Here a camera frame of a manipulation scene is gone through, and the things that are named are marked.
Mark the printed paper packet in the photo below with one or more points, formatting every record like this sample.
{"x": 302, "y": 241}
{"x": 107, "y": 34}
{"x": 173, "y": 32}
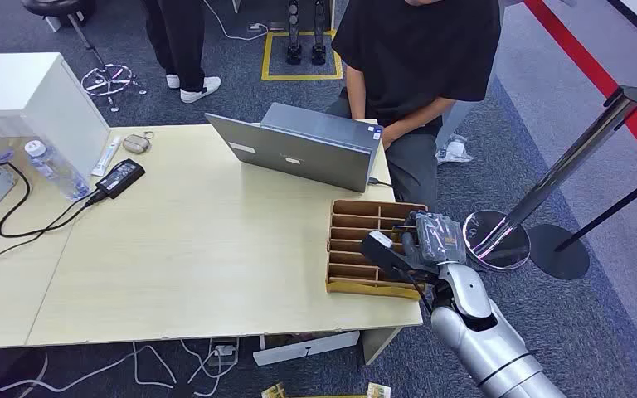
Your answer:
{"x": 379, "y": 390}
{"x": 273, "y": 391}

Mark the white flat box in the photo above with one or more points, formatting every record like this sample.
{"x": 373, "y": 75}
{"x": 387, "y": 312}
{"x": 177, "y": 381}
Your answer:
{"x": 307, "y": 349}

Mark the wooden slotted card organizer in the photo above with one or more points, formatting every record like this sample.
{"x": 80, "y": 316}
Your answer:
{"x": 354, "y": 241}

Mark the white power strip with plugs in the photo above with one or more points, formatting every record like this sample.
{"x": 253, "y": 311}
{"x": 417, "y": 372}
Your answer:
{"x": 224, "y": 351}

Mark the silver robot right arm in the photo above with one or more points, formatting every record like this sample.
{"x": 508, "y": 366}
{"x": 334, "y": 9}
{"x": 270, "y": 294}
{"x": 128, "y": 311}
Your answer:
{"x": 483, "y": 340}

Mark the white tube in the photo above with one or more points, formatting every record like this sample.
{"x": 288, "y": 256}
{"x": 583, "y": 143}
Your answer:
{"x": 106, "y": 157}

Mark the white cabinet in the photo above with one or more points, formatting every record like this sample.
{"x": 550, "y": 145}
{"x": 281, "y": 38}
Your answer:
{"x": 33, "y": 93}

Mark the standing person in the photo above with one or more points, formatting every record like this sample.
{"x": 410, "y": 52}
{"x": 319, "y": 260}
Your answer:
{"x": 178, "y": 44}

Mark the seated person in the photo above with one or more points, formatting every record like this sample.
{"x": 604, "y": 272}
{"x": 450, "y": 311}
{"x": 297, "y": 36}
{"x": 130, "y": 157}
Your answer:
{"x": 417, "y": 55}

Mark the clear plastic water bottle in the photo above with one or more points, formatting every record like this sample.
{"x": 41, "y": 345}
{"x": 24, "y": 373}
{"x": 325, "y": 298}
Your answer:
{"x": 54, "y": 170}

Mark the person's right forearm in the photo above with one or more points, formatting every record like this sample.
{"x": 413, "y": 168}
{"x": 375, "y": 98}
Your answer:
{"x": 355, "y": 93}

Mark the grey laptop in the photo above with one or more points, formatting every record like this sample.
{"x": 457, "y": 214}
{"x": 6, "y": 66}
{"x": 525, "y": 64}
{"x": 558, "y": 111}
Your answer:
{"x": 302, "y": 154}

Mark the black stool with chrome base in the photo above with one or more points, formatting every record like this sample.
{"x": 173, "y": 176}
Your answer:
{"x": 101, "y": 77}

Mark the red barrier belt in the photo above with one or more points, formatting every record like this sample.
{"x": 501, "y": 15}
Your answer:
{"x": 599, "y": 77}

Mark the person's left forearm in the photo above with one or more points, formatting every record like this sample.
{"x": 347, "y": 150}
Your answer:
{"x": 423, "y": 118}

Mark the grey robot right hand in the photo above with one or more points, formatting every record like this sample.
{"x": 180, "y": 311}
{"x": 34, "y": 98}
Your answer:
{"x": 434, "y": 239}

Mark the person's left hand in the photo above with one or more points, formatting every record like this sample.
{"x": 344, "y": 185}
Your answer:
{"x": 389, "y": 137}

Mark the chrome stanchion post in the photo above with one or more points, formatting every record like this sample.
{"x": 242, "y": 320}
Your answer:
{"x": 555, "y": 176}

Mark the black power adapter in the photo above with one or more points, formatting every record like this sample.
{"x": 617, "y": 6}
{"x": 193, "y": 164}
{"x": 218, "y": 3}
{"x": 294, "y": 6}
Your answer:
{"x": 120, "y": 178}

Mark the black robot legs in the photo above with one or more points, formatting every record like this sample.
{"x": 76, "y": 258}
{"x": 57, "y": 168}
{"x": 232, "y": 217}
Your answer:
{"x": 305, "y": 33}

